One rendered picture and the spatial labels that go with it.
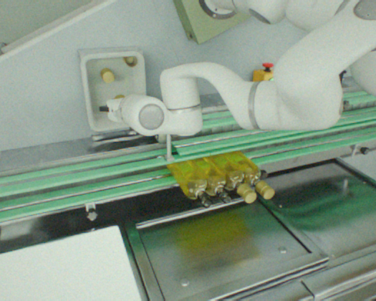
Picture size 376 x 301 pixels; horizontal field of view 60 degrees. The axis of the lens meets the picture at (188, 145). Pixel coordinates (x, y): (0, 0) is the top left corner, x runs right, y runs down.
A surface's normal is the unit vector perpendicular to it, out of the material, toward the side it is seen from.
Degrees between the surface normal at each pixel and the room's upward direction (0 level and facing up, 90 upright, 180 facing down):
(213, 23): 4
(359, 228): 90
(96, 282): 90
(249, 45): 0
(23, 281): 90
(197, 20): 4
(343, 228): 90
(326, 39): 79
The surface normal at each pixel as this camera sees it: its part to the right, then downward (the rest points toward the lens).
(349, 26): -0.49, -0.48
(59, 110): 0.38, 0.43
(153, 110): 0.38, 0.16
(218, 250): 0.00, -0.89
